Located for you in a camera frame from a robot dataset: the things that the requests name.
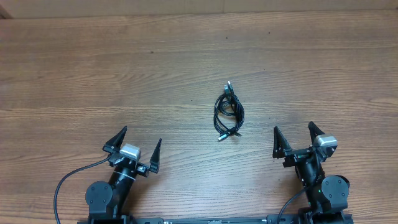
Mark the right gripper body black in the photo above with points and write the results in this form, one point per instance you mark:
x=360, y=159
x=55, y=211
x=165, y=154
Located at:
x=295, y=157

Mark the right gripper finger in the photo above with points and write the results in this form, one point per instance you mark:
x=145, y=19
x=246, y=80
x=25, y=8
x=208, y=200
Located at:
x=281, y=145
x=315, y=133

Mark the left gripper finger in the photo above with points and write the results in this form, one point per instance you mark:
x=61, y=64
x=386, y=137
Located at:
x=114, y=144
x=155, y=158

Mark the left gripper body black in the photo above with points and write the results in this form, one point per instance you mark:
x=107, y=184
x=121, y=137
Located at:
x=142, y=168

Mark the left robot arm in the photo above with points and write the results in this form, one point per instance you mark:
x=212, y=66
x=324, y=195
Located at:
x=106, y=199

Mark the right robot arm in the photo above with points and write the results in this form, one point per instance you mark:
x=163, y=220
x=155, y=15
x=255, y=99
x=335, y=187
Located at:
x=327, y=195

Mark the cardboard backdrop panel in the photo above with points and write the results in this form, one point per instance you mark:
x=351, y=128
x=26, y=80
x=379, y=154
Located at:
x=31, y=9

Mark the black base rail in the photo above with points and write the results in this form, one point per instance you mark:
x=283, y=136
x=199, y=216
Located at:
x=270, y=219

